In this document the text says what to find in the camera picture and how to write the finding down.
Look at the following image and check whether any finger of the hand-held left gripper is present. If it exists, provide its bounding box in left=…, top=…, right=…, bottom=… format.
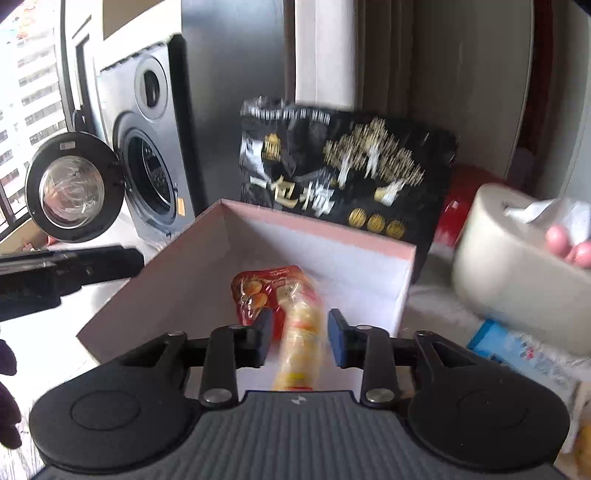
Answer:
left=0, top=246, right=145, bottom=325

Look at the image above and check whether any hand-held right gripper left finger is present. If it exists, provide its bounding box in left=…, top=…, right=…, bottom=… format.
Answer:
left=120, top=308, right=274, bottom=409

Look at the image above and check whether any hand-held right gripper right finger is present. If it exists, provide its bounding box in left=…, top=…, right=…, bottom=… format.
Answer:
left=328, top=309, right=474, bottom=409

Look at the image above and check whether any red yellow snack packet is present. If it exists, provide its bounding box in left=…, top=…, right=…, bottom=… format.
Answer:
left=230, top=264, right=325, bottom=392

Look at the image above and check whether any pink cardboard box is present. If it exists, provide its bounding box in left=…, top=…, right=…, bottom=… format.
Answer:
left=76, top=198, right=417, bottom=367

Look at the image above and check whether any blue white snack packet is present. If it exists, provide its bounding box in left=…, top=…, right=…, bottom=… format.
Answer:
left=465, top=318, right=583, bottom=409

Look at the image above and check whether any golden bun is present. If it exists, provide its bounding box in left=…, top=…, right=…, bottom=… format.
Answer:
left=556, top=406, right=591, bottom=472

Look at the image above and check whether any person's left hand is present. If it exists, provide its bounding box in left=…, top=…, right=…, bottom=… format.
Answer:
left=0, top=339, right=22, bottom=449

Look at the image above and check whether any white textured cloth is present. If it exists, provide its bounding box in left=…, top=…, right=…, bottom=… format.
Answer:
left=0, top=217, right=483, bottom=444

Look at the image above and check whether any grey washing machine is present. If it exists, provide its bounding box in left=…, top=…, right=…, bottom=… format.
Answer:
left=24, top=44, right=198, bottom=246

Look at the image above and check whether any black gold-print snack bag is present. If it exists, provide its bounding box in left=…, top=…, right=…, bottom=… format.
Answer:
left=238, top=96, right=459, bottom=260

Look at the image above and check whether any window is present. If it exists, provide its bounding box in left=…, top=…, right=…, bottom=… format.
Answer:
left=0, top=0, right=75, bottom=236

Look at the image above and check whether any red container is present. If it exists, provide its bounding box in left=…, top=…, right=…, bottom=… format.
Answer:
left=435, top=167, right=506, bottom=249

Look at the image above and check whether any dark grey cabinet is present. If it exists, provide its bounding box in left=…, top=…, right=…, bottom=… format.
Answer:
left=167, top=0, right=297, bottom=217

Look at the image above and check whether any white tissue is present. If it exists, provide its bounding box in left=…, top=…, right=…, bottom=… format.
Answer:
left=502, top=198, right=589, bottom=243

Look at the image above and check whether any pink bead ornament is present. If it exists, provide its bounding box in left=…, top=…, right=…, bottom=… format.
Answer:
left=544, top=224, right=591, bottom=269

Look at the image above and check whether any brown curtain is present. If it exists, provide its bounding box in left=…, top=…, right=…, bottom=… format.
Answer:
left=358, top=0, right=417, bottom=121

